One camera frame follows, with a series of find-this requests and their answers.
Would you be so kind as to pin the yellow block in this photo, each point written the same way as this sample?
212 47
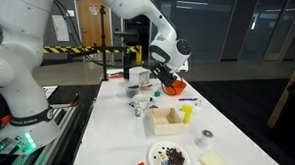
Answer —
188 117
186 107

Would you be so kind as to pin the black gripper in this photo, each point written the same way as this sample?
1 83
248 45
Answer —
160 70

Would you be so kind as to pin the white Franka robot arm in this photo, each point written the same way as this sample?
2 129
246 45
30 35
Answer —
20 68

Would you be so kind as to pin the pale yellow sticky pad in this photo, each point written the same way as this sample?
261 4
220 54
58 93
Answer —
212 161

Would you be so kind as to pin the patterned paper cup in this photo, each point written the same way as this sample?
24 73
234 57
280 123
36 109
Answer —
141 107

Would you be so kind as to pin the green cube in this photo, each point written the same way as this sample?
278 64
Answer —
157 93

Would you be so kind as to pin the clear white plastic box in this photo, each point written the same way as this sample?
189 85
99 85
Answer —
136 74

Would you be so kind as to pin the yellow black hazard barrier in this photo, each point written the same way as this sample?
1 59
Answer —
59 49

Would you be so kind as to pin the clear container with black contents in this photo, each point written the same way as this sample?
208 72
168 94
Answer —
132 90

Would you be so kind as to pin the white paper plate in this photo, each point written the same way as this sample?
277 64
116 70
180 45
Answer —
156 159

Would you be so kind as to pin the wooden door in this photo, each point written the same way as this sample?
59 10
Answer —
91 25

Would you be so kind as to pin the white paper notice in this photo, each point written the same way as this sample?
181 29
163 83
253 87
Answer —
61 28

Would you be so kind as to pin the open wooden box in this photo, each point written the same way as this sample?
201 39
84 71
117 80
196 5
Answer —
167 125

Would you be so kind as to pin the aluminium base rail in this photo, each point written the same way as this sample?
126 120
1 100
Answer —
46 143

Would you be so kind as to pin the coffee beans pile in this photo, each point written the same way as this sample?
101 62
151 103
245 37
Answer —
175 156

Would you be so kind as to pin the small patterned cube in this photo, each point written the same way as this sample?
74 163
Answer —
198 103

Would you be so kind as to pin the blue pen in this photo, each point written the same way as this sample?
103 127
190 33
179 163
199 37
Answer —
187 99

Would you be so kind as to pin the orange plastic bowl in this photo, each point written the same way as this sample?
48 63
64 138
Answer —
181 87

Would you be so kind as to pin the small black clip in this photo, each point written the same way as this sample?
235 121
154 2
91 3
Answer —
151 100

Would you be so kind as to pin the black camera stand pole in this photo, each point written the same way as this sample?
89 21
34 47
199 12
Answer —
104 44

